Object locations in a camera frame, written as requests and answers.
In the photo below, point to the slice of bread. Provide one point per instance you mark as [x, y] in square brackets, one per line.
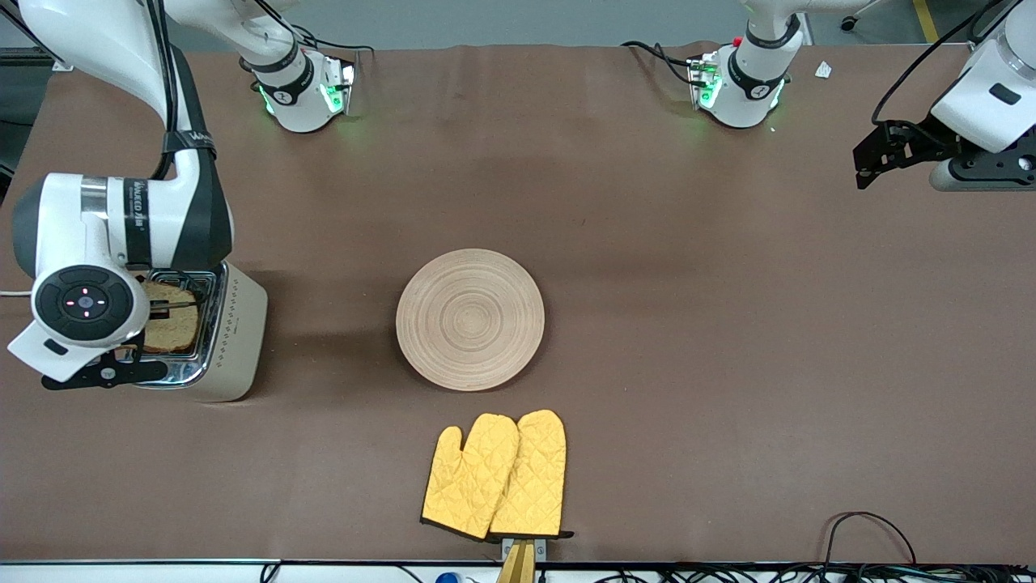
[180, 332]

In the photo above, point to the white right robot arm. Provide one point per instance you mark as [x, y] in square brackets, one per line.
[81, 227]

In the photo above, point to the small white paper scrap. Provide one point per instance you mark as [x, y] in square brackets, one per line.
[823, 70]

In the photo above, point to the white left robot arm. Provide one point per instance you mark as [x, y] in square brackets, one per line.
[749, 93]

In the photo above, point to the black caster wheel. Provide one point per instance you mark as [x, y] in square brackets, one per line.
[848, 23]

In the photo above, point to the yellow quilted oven mitt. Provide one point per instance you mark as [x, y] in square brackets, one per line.
[465, 486]
[534, 478]

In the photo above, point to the round light wooden plate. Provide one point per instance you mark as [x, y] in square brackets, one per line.
[469, 320]

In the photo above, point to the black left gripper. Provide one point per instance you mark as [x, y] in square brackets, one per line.
[928, 136]

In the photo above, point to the beige and chrome toaster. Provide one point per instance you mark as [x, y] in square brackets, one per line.
[239, 340]

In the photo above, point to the wooden wedge with metal bracket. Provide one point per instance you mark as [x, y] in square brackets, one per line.
[518, 563]

